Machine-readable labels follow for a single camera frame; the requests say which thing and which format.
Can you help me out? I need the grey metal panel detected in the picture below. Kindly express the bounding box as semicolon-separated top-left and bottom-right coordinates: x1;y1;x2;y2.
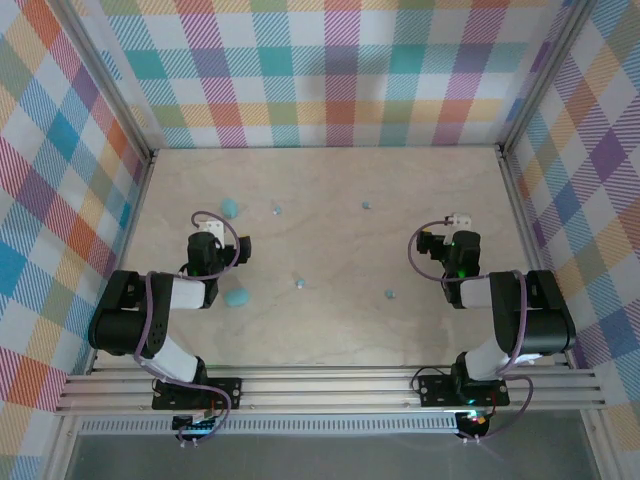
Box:
62;433;601;480

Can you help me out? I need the aluminium table side rail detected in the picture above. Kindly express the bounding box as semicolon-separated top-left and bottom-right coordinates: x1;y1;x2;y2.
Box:
84;149;159;376
497;144;576;371

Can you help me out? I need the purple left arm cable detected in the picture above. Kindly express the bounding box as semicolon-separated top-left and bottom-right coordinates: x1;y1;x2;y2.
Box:
133;209;240;449

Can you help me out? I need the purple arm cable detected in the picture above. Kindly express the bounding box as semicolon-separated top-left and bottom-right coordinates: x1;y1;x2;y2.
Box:
133;209;240;449
408;217;534;444

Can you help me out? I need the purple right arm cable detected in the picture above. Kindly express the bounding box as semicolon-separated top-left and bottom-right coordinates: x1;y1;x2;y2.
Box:
408;217;534;444

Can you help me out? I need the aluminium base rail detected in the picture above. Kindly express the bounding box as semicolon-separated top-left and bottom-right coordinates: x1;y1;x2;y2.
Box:
54;366;607;415

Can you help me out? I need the grey slotted cable duct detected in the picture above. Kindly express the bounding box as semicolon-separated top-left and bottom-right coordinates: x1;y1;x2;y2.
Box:
77;413;461;436

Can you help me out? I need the aluminium frame post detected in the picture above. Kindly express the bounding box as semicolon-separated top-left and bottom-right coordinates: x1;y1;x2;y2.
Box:
47;0;156;166
497;0;601;156

